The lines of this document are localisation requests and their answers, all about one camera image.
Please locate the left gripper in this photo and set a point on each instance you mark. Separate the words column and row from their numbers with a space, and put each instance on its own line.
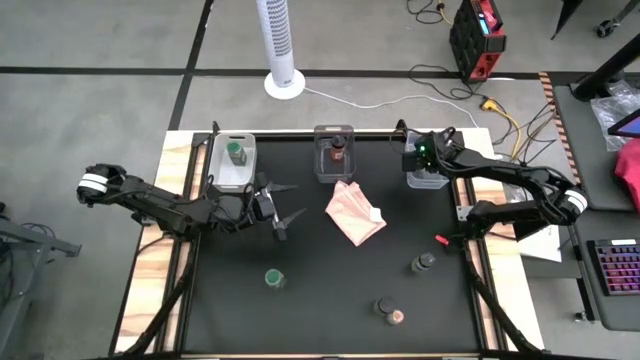
column 280, row 231

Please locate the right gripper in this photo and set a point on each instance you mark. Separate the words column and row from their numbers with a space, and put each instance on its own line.
column 435, row 150

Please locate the green lid herb jar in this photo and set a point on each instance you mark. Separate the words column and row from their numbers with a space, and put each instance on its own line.
column 274, row 278
column 235, row 150

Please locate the red spice bottle black cap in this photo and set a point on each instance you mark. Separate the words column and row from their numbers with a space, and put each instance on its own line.
column 338, row 147

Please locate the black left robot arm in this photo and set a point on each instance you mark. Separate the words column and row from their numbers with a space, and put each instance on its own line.
column 150, row 205

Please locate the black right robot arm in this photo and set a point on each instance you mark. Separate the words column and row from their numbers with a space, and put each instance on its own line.
column 525, row 175

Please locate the clear plastic bin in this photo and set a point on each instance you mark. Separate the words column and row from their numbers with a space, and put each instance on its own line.
column 430, row 182

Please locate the smoky grey clear bin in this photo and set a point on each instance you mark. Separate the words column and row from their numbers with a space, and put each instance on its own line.
column 325, row 167

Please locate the pink folded cloth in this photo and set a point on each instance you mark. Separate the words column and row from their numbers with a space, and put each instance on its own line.
column 352, row 215

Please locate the white plastic bin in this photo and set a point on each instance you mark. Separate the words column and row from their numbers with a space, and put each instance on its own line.
column 225, row 175

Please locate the small red tag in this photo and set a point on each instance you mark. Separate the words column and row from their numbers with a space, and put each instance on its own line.
column 442, row 240

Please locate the black table mat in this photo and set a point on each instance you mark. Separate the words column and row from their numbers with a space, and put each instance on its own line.
column 320, row 310

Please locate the red black power unit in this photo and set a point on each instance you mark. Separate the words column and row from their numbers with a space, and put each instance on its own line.
column 475, row 45

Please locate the black desk beam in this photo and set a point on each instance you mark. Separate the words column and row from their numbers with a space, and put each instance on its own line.
column 532, row 231

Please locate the striped hazard tape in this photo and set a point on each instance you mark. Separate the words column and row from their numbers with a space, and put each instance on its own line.
column 559, row 125

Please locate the white paper sheet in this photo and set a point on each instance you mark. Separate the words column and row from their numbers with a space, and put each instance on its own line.
column 542, row 247

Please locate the grey desk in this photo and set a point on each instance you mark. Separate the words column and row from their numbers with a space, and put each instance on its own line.
column 625, row 315
column 580, row 140

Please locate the white tower fan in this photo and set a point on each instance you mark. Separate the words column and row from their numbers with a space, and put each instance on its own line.
column 280, row 45

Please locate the clear plastic bag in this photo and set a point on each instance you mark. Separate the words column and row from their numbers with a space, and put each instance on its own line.
column 607, row 115

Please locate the thin black desk leg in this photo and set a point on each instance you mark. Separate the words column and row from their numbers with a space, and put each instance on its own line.
column 567, row 15

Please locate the dark tablet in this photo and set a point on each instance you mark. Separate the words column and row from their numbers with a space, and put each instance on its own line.
column 627, row 125

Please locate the thick black desk leg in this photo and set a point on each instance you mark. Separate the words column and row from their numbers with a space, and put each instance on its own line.
column 610, row 65

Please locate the red cloth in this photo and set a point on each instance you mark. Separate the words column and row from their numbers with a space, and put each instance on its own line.
column 630, row 175

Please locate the caster wheel with leg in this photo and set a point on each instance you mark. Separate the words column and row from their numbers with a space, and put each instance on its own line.
column 607, row 27

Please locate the backlit black keyboard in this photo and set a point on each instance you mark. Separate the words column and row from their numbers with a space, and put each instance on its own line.
column 617, row 267

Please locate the grey metal stand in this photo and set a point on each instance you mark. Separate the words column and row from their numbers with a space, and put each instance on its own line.
column 30, row 240

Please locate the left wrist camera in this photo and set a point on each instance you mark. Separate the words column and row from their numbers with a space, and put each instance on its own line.
column 264, row 206

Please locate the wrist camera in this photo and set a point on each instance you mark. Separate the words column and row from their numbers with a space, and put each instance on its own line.
column 264, row 206
column 411, row 161

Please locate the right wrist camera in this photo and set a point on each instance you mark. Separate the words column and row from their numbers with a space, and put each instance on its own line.
column 411, row 161

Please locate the grey metal bracket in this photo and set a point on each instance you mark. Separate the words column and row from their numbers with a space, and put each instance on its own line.
column 465, row 212

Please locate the black aluminium table frame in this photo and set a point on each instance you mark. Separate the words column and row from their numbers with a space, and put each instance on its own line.
column 285, row 134

